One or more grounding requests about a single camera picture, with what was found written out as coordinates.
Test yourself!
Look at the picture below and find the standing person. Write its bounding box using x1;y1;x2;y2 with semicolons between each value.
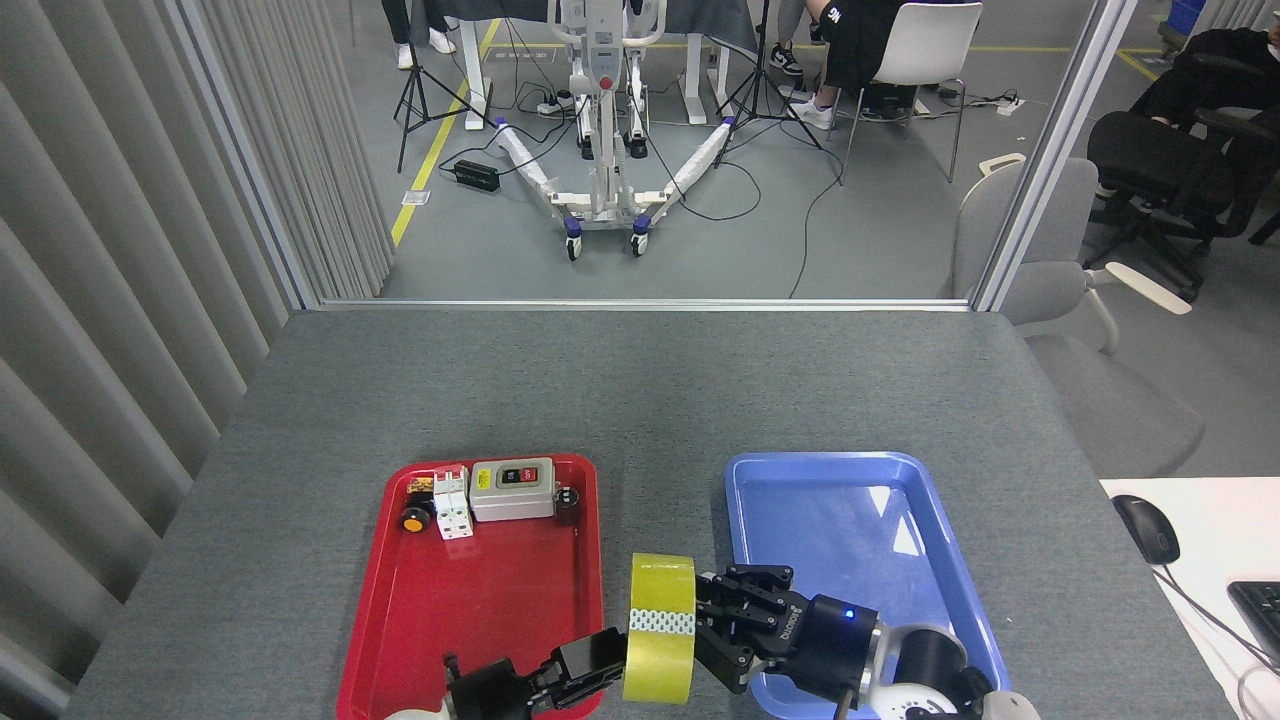
380;0;456;71

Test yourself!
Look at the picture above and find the black office chair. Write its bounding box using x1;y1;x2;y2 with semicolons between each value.
1083;108;1280;301

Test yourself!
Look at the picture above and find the grey office chair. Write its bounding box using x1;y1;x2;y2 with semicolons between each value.
950;153;1206;479

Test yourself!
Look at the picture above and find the blue bin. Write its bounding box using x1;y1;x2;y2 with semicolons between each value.
1160;0;1208;51

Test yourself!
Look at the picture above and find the yellow tape roll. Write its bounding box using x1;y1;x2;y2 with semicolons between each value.
622;553;697;704

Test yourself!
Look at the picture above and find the white plastic chair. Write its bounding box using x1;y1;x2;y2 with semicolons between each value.
838;2;984;186

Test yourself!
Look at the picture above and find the black computer mouse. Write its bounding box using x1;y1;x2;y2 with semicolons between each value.
1112;494;1182;566

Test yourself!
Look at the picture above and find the red plastic tray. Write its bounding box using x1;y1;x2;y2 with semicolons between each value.
336;452;607;720

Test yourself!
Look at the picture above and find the silver post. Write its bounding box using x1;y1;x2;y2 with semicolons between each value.
968;0;1141;313

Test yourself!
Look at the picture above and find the black mouse cable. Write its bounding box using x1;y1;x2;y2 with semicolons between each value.
1158;562;1280;681

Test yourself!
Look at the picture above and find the grey push button switch box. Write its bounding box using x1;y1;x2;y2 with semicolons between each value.
468;456;557;521

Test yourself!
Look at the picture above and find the black tripod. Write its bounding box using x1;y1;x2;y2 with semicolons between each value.
714;0;826;169
393;0;498;174

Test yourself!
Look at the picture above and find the white wheeled stand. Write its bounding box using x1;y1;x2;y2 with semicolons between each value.
493;0;738;263

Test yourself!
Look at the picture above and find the seated person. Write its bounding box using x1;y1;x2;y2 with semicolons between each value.
790;0;926;131

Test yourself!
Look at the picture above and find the blue plastic tray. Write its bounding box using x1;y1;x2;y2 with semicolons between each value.
724;451;1011;720

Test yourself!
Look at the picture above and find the person's leg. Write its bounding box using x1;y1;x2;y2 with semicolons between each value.
768;0;809;77

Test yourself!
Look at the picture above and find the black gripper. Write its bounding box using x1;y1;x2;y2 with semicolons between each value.
695;565;881;703
445;627;629;720

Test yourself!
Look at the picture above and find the white circuit breaker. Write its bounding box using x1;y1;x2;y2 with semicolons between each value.
432;464;474;539

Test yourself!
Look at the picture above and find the black keyboard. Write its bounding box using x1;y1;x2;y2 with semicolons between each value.
1226;580;1280;666

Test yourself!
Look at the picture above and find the silver rail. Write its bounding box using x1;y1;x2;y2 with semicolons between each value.
318;297;976;313

